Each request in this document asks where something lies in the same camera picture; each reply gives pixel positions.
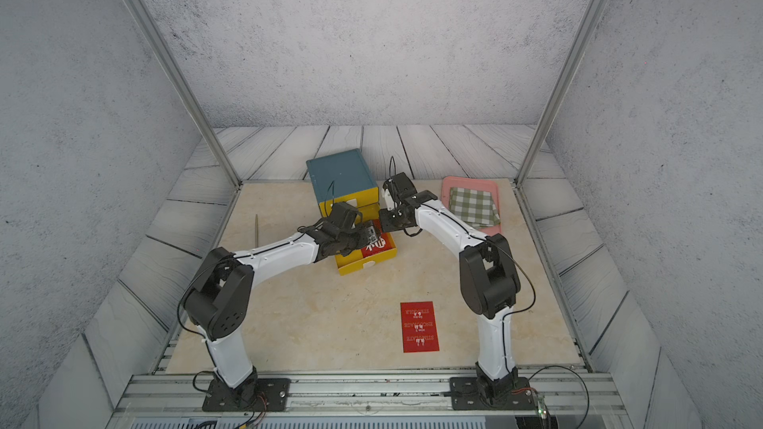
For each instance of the yellow bottom drawer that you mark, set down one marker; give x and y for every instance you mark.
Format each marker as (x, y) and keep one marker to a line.
(355, 261)

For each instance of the pink tray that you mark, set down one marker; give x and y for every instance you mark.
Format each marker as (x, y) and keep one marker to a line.
(474, 184)

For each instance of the right aluminium frame post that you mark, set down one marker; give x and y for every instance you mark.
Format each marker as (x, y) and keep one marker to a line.
(584, 34)

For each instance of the red postcard chinese text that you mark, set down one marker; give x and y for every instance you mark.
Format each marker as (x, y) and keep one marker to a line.
(378, 241)

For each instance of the red postcard english text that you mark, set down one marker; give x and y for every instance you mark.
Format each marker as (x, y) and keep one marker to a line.
(418, 327)

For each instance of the yellow top drawer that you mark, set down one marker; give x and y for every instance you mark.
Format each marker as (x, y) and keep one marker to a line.
(366, 201)

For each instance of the green checked cloth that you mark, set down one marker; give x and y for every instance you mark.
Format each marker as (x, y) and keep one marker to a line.
(476, 208)

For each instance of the left aluminium frame post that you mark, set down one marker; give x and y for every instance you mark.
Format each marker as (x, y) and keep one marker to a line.
(149, 29)

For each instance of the yellow drawer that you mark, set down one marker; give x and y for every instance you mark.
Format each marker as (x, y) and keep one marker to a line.
(366, 201)
(355, 261)

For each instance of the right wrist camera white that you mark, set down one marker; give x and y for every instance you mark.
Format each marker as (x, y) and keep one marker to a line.
(388, 198)

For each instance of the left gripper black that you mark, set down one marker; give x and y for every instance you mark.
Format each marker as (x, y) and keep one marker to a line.
(366, 239)

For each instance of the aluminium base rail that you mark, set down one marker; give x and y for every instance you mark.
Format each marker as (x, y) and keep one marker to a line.
(556, 398)

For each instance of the aluminium frame post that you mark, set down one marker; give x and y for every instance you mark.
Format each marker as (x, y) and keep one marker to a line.
(584, 34)
(149, 29)

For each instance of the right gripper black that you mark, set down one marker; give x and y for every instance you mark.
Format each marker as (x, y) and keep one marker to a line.
(385, 225)

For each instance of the teal drawer cabinet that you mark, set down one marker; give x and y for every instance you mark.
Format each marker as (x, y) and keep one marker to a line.
(347, 172)

